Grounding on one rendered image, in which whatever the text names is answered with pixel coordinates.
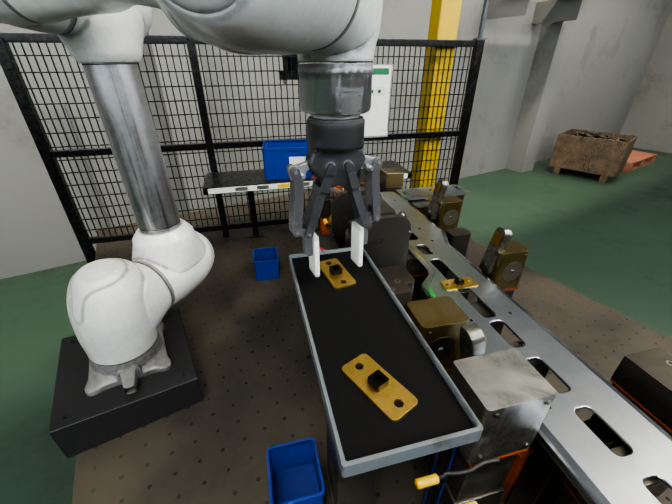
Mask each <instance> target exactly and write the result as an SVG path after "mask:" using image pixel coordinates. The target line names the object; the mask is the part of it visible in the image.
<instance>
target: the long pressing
mask: <svg viewBox="0 0 672 504"><path fill-rule="evenodd" d="M380 194H381V196H382V198H383V199H384V200H385V201H386V202H387V203H388V204H389V205H390V206H391V207H392V208H393V209H394V210H395V211H396V214H398V213H399V212H401V211H403V212H405V213H406V216H407V219H408V220H409V222H410V224H411V231H410V233H412V234H414V235H415V236H416V237H417V238H418V239H417V240H410V239H409V247H408V253H409V255H410V256H411V257H412V258H413V259H414V260H415V261H416V262H417V264H418V265H419V266H420V267H421V268H422V269H423V270H424V272H425V273H426V274H427V276H426V278H425V280H424V281H423V283H422V286H421V292H422V294H423V295H424V297H425V298H426V299H428V298H434V297H440V296H449V297H451V298H452V299H453V300H454V301H455V302H456V304H457V305H458V306H459V307H460V308H461V309H462V310H463V311H464V312H465V314H466V315H467V316H468V317H469V320H468V324H467V325H469V324H472V323H475V324H477V325H478V326H479V327H480V329H481V330H482V332H483V333H484V334H485V336H486V349H485V354H487V353H492V352H496V351H501V350H505V349H510V348H515V349H517V350H518V351H519V352H520V353H521V355H522V356H523V357H524V358H525V359H526V360H527V361H528V360H532V359H538V360H540V361H542V362H543V363H544V364H545V365H546V366H547V367H548V368H549V369H550V370H551V371H552V372H553V373H554V374H555V375H556V376H557V377H558V378H559V379H560V380H561V381H562V382H563V383H564V384H565V385H566V386H567V387H568V389H569V391H568V392H564V393H557V394H556V396H555V398H554V400H553V402H552V404H551V409H549V410H548V412H547V414H546V416H545V418H544V420H543V422H542V424H541V426H540V428H539V430H538V432H537V434H536V436H535V437H536V438H537V440H538V441H539V442H540V444H541V445H542V446H543V447H544V449H545V450H546V451H547V452H548V454H549V455H550V456H551V457H552V459H553V460H554V461H555V463H556V464H557V465H558V466H559V468H560V469H561V470H562V471H563V473H564V474H565V475H566V476H567V478H568V479H569V480H570V482H571V483H572V484H573V485H574V487H575V488H576V489H577V490H578V492H579V493H580V494H581V496H582V497H583V498H584V499H585V501H586V502H587V503H588V504H661V503H660V502H659V501H658V500H657V499H656V498H655V496H654V495H653V494H652V493H651V492H650V491H649V490H648V489H647V488H646V487H645V485H644V483H643V481H644V480H646V479H649V478H653V477H654V478H657V479H659V480H661V481H662V482H664V483H665V484H666V485H667V486H668V487H669V488H670V489H671V490H672V436H671V435H669V434H668V433H667V432H666V431H665V430H664V429H663V428H661V427H660V426H659V425H658V424H657V423H656V422H654V421H653V420H652V419H651V418H650V417H649V416H648V415H646V414H645V413H644V412H643V411H642V410H641V409H639V408H638V407H637V406H636V405H635V404H634V403H633V402H631V401H630V400H629V399H628V398H627V397H626V396H624V395H623V394H622V393H621V392H620V391H619V390H618V389H616V388H615V387H614V386H613V385H612V384H611V383H609V382H608V381H607V380H606V379H605V378H604V377H603V376H601V375H600V374H599V373H598V372H597V371H596V370H594V369H593V368H592V367H591V366H590V365H589V364H588V363H586V362H585V361H584V360H583V359H582V358H581V357H579V356H578V355H577V354H576V353H575V352H574V351H573V350H571V349H570V348H569V347H568V346H567V345H566V344H564V343H563V342H562V341H561V340H560V339H559V338H558V337H556V336H555V335H554V334H553V333H552V332H551V331H549V330H548V329H547V328H546V327H545V326H544V325H543V324H541V323H540V322H539V321H538V320H537V319H536V318H534V317H533V316H532V315H531V314H530V313H529V312H528V311H526V310H525V309H524V308H523V307H522V306H521V305H519V304H518V303H517V302H516V301H515V300H514V299H513V298H511V297H510V296H509V295H508V294H507V293H506V292H504V291H503V290H502V289H501V288H500V287H499V286H498V285H496V284H495V283H494V282H493V281H492V280H491V279H489V278H488V277H487V276H486V275H485V274H484V273H483V272H481V271H480V270H479V269H478V268H477V267H476V266H474V265H473V264H472V263H471V262H470V261H469V260H468V259H466V258H465V257H464V256H463V255H462V254H461V253H459V252H458V251H457V250H456V249H455V248H454V247H453V246H451V245H450V244H449V242H448V238H447V235H446V233H445V232H444V231H442V230H441V229H440V228H439V227H438V226H436V225H435V224H434V223H433V222H432V221H430V220H429V219H428V218H427V217H426V216H424V215H423V214H422V213H421V212H420V211H418V210H417V209H416V208H415V207H414V206H412V205H411V204H410V203H409V202H408V201H406V200H405V199H404V198H403V197H402V196H400V195H399V194H398V193H396V192H392V191H385V192H380ZM394 200H396V201H394ZM418 228H420V229H418ZM431 240H433V241H431ZM417 246H426V247H427V248H428V249H429V250H430V251H431V252H432V254H428V255H425V254H423V253H421V251H420V250H419V249H418V248H417ZM434 260H439V261H441V262H442V263H443V264H444V265H445V266H446V267H447V268H448V269H449V270H450V271H451V272H452V273H453V274H454V275H455V276H456V277H457V278H462V277H471V278H472V279H473V280H474V281H475V282H476V283H478V286H476V287H469V288H463V289H468V290H470V291H471V292H472V293H473V294H474V295H475V296H476V297H477V298H478V299H479V300H480V301H481V302H482V303H483V304H484V305H485V306H486V307H487V308H488V309H489V310H490V311H491V312H492V313H493V314H494V315H495V316H494V317H489V318H486V317H483V316H482V315H481V314H480V313H479V312H478V311H477V310H476V309H475V308H474V307H473V306H472V305H471V304H470V303H469V302H468V301H467V300H466V299H465V298H464V296H463V295H462V294H461V293H460V292H459V290H462V289H457V290H451V291H447V290H446V289H445V288H444V287H443V286H442V285H441V284H440V281H442V280H447V279H446V278H445V277H444V276H443V275H442V273H441V272H440V271H439V270H438V269H437V268H436V267H435V266H434V265H433V264H432V263H431V262H430V261H434ZM508 312H511V313H512V314H509V313H508ZM470 320H473V321H470ZM494 322H501V323H503V324H504V325H505V326H506V327H507V328H508V329H509V330H510V331H511V332H512V333H513V334H514V335H515V336H516V337H517V338H518V339H519V340H520V341H521V342H522V343H523V344H524V346H521V347H512V346H511V345H509V344H508V343H507V342H506V340H505V339H504V338H503V337H502V336H501V335H500V334H499V333H498V332H497V331H496V330H495V329H494V328H493V327H492V326H491V323H494ZM583 408H586V409H589V410H591V411H592V412H593V413H594V414H595V415H596V416H597V417H598V418H599V419H600V420H601V421H602V422H603V423H604V424H605V425H606V426H607V427H608V428H609V429H610V430H611V431H612V432H613V433H614V434H615V435H616V436H617V437H618V438H619V439H620V440H621V441H622V442H623V443H624V444H625V445H626V446H627V447H628V448H629V449H630V452H631V453H630V454H628V455H625V456H618V455H616V454H614V453H613V452H612V451H611V450H610V449H609V448H608V447H607V446H606V445H605V444H604V443H603V442H602V441H601V440H600V439H599V438H598V437H597V436H596V435H595V434H594V433H593V432H592V431H591V429H590V428H589V427H588V426H587V425H586V424H585V423H584V422H583V421H582V420H581V419H580V418H579V417H578V416H577V415H576V413H575V411H576V410H579V409H583Z"/></svg>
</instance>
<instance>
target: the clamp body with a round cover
mask: <svg viewBox="0 0 672 504"><path fill-rule="evenodd" d="M406 312H407V314H408V315H409V317H410V318H411V320H412V321H413V323H414V324H415V326H416V327H417V329H418V330H419V332H420V333H421V335H422V336H423V338H424V339H425V341H426V342H427V344H428V345H429V347H430V348H431V350H432V351H433V353H434V354H435V355H436V357H437V358H438V360H439V361H440V363H441V364H442V366H443V367H444V369H445V370H446V372H447V373H448V375H449V376H450V372H451V370H452V366H453V362H454V361H455V360H458V358H459V355H460V328H461V327H464V326H466V325H467V324H468V320H469V317H468V316H467V315H466V314H465V312H464V311H463V310H462V309H461V308H460V307H459V306H458V305H457V304H456V302H455V301H454V300H453V299H452V298H451V297H449V296H440V297H434V298H428V299H422V300H416V301H410V302H408V303H407V308H406Z"/></svg>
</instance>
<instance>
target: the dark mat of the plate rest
mask: <svg viewBox="0 0 672 504"><path fill-rule="evenodd" d="M333 258H336V259H338V261H339V262H340V263H341V264H342V265H343V267H344V268H345V269H346V270H347V271H348V272H349V274H350V275H351V276H352V277H353V278H354V279H355V281H356V285H354V286H350V287H346V288H342V289H334V288H333V286H332V285H331V284H330V282H329V281H328V279H327V278H326V277H325V275H324V274H323V273H322V271H321V270H320V276H319V277H315V276H314V274H313V273H312V271H311V270H310V268H309V256H308V257H299V258H292V262H293V265H294V269H295V273H296V277H297V280H298V284H299V288H300V292H301V295H302V299H303V303H304V307H305V310H306V314H307V318H308V322H309V326H310V329H311V333H312V337H313V341H314V344H315V348H316V352H317V356H318V359H319V363H320V367H321V371H322V374H323V378H324V382H325V386H326V389H327V393H328V397H329V401H330V404H331V408H332V412H333V416H334V419H335V423H336V427H337V431H338V434H339V438H340V442H341V446H342V449H343V453H344V457H345V460H346V461H350V460H354V459H358V458H361V457H365V456H369V455H373V454H376V453H380V452H384V451H388V450H391V449H395V448H399V447H403V446H406V445H410V444H414V443H418V442H421V441H425V440H429V439H433V438H436V437H440V436H444V435H448V434H451V433H455V432H459V431H462V430H466V429H470V428H474V427H475V426H474V425H473V423H472V422H471V420H470V419H469V417H468V415H467V414H466V412H465V411H464V409H463V408H462V406H461V405H460V403H459V402H458V400H457V398H456V397H455V395H454V394H453V392H452V391H451V389H450V388H449V386H448V384H447V383H446V381H445V380H444V378H443V377H442V375H441V374H440V372H439V371H438V369H437V367H436V366H435V364H434V363H433V361H432V360H431V358H430V357H429V355H428V353H427V352H426V350H425V349H424V347H423V346H422V344H421V343H420V341H419V340H418V338H417V336H416V335H415V333H414V332H413V330H412V329H411V327H410V326H409V324H408V322H407V321H406V319H405V318H404V316H403V315H402V313H401V312H400V310H399V309H398V307H397V305H396V304H395V302H394V301H393V299H392V298H391V296H390V295H389V293H388V291H387V290H386V288H385V287H384V285H383V284H382V282H381V281H380V279H379V278H378V276H377V274H376V273H375V271H374V270H373V268H372V267H371V265H370V264H369V262H368V260H367V259H366V257H365V256H364V254H363V261H362V266H361V267H358V266H357V265H356V264H355V263H354V262H353V261H352V259H351V251H346V252H339V253H331V254H323V255H319V261H324V260H329V259H333ZM361 354H367V355H368V356H369V357H371V358H372V359H373V360H374V361H375V362H376V363H377V364H379V365H380V366H381V367H382V368H383V369H384V370H385V371H386V372H388V373H389V374H390V375H391V376H392V377H393V378H394V379H396V380H397V381H398V382H399V383H400V384H401V385H402V386H404V387H405V388H406V389H407V390H408V391H409V392H410V393H411V394H413V395H414V396H415V397H416V398H417V400H418V403H417V406H416V407H414V408H413V409H412V410H411V411H410V412H409V413H407V414H406V415H405V416H404V417H403V418H401V419H400V420H399V421H398V422H392V421H390V420H389V419H388V418H387V417H386V416H385V415H384V414H383V413H382V412H381V411H380V410H379V409H378V408H377V407H376V406H375V405H374V404H373V403H372V402H371V401H370V400H369V399H368V398H367V397H366V396H365V395H364V394H363V393H362V392H361V391H360V389H359V388H358V387H357V386H356V385H355V384H354V383H353V382H352V381H351V380H350V379H349V378H348V377H347V376H346V375H345V374H344V373H343V372H342V367H343V366H344V365H345V364H347V363H348V362H350V361H351V360H353V359H355V358H356V357H358V356H359V355H361Z"/></svg>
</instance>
